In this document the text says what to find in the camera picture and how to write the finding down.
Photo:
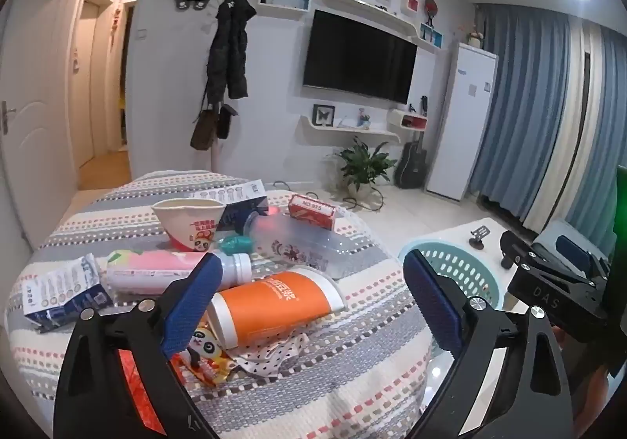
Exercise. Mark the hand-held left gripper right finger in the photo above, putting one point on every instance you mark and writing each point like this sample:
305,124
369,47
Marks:
436,302

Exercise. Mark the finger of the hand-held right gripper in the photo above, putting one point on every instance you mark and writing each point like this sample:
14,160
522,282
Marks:
575,248
512,250

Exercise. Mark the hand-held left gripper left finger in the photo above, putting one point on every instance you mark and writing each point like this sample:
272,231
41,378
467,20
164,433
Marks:
196,302

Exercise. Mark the light blue plastic basket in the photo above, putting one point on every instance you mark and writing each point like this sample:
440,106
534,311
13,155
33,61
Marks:
465,263

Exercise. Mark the pink plastic bottle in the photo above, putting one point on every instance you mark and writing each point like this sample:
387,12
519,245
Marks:
142,270

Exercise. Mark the teal plastic wrapper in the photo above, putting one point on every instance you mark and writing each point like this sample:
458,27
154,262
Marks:
237,243

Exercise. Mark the orange paper cup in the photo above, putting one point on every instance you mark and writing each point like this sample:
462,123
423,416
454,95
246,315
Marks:
279,304

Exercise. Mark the blue white carton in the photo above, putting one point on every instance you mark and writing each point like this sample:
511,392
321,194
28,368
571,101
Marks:
235,204
63,292

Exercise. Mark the clear plastic bottle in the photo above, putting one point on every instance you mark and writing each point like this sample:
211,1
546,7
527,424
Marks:
303,243

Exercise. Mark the red white small box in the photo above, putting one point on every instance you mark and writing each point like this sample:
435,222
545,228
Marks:
311,211

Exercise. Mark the person's right hand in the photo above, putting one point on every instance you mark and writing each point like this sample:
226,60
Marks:
593,390

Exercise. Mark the phone stand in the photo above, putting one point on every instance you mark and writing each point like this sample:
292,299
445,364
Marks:
480,236

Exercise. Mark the cartoon panda snack wrapper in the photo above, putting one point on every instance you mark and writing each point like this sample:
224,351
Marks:
210,346

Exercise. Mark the white cartoon paper bowl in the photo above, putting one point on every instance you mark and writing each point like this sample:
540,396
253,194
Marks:
188,226

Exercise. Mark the red packet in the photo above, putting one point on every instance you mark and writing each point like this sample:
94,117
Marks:
139,390

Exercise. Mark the striped woven cloth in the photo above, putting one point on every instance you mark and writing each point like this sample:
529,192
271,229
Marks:
343,370

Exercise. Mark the white sheer curtain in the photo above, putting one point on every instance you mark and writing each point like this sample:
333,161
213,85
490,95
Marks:
578,125

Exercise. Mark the black guitar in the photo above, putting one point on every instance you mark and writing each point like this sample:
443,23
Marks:
410,165

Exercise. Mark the white standing air conditioner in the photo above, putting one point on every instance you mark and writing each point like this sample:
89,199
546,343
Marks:
460,121

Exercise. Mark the coat rack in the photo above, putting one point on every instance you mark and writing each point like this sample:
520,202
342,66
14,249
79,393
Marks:
214,160

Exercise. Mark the blue grey curtain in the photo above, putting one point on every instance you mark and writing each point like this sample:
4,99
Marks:
519,101
618,91

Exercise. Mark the potted green plant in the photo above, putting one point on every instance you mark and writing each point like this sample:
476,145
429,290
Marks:
365,165

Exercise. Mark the red white box shelf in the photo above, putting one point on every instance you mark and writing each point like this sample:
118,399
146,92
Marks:
409,122

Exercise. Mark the dark ornament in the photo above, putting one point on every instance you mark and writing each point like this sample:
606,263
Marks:
424,106

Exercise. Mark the brown bag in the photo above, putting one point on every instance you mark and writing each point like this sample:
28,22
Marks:
203,130

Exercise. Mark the black bag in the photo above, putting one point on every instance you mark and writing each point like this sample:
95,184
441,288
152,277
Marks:
225,123

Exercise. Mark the small colourful figurine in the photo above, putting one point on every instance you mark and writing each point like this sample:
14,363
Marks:
365,118

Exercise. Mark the small flower pot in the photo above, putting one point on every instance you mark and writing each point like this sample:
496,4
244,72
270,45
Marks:
476,38

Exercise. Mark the framed butterfly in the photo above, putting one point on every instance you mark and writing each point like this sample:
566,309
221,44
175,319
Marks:
324,116

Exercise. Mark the white door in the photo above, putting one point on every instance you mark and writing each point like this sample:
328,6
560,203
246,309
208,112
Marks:
24,165

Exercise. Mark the blue cube shelf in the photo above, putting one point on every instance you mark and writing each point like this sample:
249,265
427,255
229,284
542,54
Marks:
432,35

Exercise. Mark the black television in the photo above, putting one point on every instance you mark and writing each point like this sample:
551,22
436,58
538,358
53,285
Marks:
357,57

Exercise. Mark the hallway door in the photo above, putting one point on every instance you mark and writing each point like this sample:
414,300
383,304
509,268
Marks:
88,76

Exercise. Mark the black jacket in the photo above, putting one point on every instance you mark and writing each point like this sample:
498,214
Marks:
228,52

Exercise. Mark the red round fan ornament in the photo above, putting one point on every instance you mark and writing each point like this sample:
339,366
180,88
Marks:
431,7

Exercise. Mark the red cube shelf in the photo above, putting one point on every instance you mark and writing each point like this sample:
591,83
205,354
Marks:
412,4

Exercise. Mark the white teal box shelf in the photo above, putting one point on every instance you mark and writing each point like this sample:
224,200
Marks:
284,10

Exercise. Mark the white low wall shelf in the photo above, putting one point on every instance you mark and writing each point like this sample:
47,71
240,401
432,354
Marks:
352,130

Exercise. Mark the curved white wall shelf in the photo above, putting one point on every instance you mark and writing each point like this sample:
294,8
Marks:
372,8

